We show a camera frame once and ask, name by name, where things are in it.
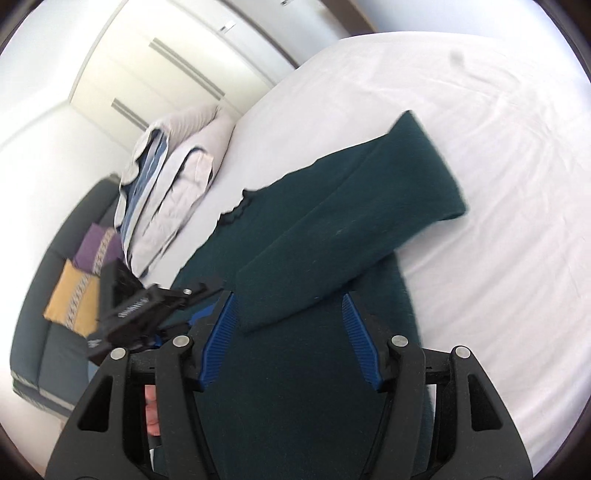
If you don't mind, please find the dark green knit sweater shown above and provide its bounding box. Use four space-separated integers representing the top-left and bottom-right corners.
173 113 466 479

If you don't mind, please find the person's left hand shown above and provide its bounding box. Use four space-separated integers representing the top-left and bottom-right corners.
144 385 160 437

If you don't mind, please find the yellow patterned cushion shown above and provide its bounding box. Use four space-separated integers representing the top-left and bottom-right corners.
43 260 99 338

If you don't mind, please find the purple patterned cushion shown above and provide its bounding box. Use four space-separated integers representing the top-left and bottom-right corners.
72 223 123 276

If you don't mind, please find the dark teal sofa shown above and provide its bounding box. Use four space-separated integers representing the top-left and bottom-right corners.
10 175 119 418

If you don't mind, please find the folded grey blue duvet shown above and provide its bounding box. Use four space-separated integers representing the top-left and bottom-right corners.
114 104 235 278

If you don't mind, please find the white bed sheet mattress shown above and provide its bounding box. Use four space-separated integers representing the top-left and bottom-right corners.
149 32 590 471

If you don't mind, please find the white wardrobe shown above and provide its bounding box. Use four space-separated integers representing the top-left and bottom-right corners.
70 1 349 149

